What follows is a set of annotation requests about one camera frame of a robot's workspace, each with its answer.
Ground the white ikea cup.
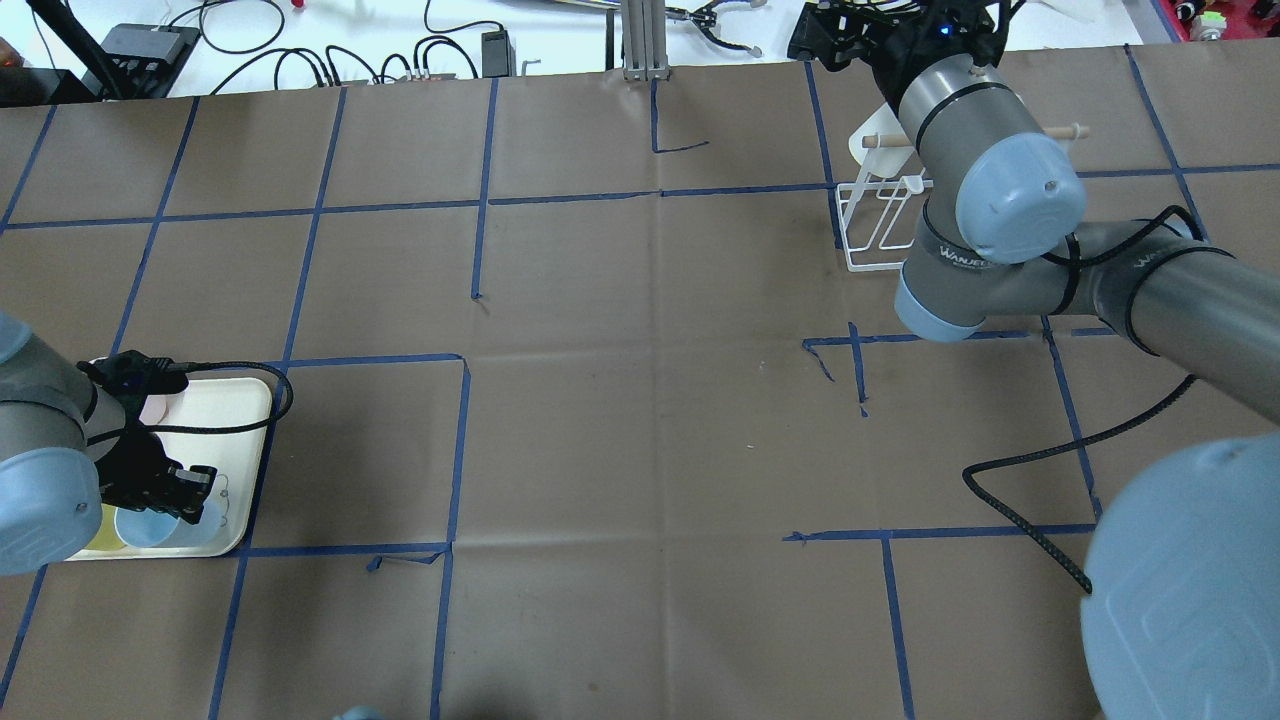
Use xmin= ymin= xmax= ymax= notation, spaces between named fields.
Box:
xmin=847 ymin=123 xmax=915 ymax=179

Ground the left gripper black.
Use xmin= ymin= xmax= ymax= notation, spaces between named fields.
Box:
xmin=78 ymin=352 xmax=218 ymax=525

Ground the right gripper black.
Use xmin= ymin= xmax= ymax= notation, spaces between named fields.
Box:
xmin=788 ymin=1 xmax=1006 ymax=96

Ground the light blue cup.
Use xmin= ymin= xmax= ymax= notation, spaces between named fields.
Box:
xmin=114 ymin=501 xmax=224 ymax=550

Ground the yellow cup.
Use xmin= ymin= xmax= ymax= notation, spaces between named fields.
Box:
xmin=84 ymin=503 xmax=125 ymax=552

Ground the cream plastic tray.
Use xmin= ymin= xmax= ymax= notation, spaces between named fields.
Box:
xmin=70 ymin=377 xmax=273 ymax=561

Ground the white wire cup rack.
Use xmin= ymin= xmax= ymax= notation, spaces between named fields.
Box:
xmin=835 ymin=126 xmax=1089 ymax=273

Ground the black power adapter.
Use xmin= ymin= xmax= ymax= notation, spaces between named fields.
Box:
xmin=481 ymin=29 xmax=516 ymax=78

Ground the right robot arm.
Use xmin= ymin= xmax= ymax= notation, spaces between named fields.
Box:
xmin=788 ymin=1 xmax=1279 ymax=719

